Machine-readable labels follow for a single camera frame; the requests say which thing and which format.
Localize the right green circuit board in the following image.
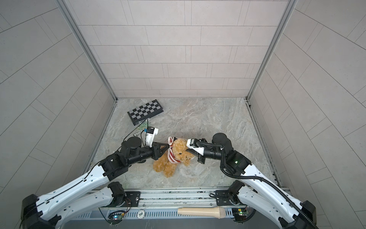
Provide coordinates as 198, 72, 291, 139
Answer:
232, 208, 248, 223

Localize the right aluminium corner post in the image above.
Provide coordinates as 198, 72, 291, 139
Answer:
246, 0, 297, 101

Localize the left aluminium corner post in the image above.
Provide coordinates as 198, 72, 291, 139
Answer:
56, 0, 118, 101

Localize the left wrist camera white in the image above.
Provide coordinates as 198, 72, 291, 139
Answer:
145, 127, 159, 148

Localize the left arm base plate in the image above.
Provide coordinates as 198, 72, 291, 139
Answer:
108, 191, 141, 208

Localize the black corrugated cable conduit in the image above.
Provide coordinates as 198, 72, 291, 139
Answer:
195, 140, 319, 229

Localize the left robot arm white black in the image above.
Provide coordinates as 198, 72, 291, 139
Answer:
19, 137, 170, 229

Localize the red white striped sweater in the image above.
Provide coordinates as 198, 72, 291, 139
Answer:
167, 136, 181, 164

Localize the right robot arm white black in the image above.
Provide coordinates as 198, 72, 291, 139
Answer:
186, 133, 317, 229

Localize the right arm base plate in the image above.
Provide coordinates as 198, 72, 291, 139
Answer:
209, 190, 248, 207

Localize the folded black white chessboard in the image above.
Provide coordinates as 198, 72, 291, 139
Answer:
127, 100, 164, 126

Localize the green circuit board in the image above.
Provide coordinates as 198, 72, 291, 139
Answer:
232, 208, 248, 223
108, 210, 125, 225

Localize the brown teddy bear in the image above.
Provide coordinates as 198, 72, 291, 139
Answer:
153, 136, 194, 177

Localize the aluminium corner post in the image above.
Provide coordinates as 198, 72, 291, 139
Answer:
56, 0, 118, 101
246, 0, 297, 101

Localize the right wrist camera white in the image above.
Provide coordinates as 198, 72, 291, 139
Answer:
186, 138, 205, 157

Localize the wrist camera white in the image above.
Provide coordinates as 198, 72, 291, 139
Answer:
186, 138, 205, 157
145, 127, 159, 148

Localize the aluminium front rail frame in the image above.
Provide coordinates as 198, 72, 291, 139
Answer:
57, 186, 301, 229

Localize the small green clear bag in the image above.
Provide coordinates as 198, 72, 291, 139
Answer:
136, 119, 149, 132

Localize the left green circuit board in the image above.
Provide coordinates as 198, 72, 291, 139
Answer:
108, 210, 125, 225

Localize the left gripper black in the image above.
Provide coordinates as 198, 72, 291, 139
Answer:
125, 142, 171, 167

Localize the beige cylindrical handle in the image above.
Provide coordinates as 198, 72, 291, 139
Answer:
177, 207, 226, 219

